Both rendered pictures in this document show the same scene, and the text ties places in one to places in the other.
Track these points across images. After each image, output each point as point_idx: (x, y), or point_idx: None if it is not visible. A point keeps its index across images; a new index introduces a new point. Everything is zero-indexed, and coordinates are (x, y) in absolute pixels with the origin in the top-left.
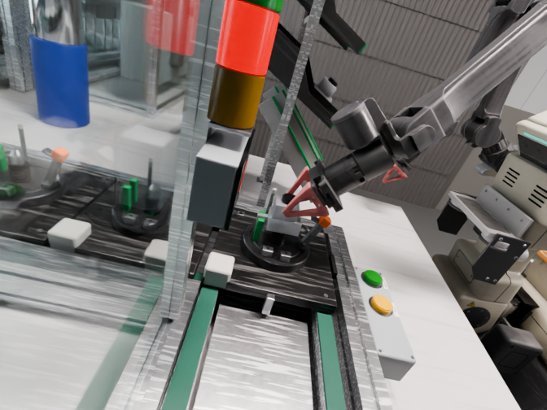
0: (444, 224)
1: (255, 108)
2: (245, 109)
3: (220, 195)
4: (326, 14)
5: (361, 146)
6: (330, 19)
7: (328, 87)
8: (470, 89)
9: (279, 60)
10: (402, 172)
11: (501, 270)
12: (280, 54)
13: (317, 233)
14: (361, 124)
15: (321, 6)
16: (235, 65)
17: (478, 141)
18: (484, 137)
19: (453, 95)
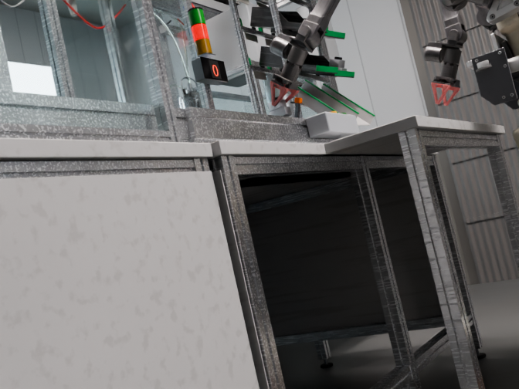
0: (512, 101)
1: (207, 46)
2: (203, 47)
3: (199, 68)
4: (285, 25)
5: (282, 51)
6: (288, 26)
7: (334, 62)
8: (323, 1)
9: (278, 59)
10: (441, 84)
11: (506, 83)
12: (277, 56)
13: (297, 108)
14: (277, 43)
15: (277, 24)
16: (196, 38)
17: (483, 23)
18: (485, 17)
19: (315, 9)
